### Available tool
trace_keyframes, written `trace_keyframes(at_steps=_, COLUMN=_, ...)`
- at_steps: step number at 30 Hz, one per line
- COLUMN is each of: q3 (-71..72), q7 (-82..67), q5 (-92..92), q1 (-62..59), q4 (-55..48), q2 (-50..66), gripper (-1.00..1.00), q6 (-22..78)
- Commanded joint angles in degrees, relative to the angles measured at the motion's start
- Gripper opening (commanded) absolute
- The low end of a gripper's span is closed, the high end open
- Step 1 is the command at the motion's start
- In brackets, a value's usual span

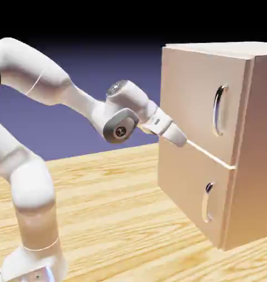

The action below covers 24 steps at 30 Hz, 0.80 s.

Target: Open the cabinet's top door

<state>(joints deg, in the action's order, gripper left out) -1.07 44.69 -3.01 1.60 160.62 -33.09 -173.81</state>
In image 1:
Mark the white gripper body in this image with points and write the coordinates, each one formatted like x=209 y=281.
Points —
x=175 y=134

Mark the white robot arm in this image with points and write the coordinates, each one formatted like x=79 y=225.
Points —
x=43 y=77

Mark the tall light wood cabinet door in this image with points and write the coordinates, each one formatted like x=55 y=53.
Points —
x=190 y=99

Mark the short light wood cabinet door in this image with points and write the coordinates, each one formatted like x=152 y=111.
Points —
x=184 y=180

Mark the light wood cabinet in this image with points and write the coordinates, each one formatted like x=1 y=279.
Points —
x=252 y=143

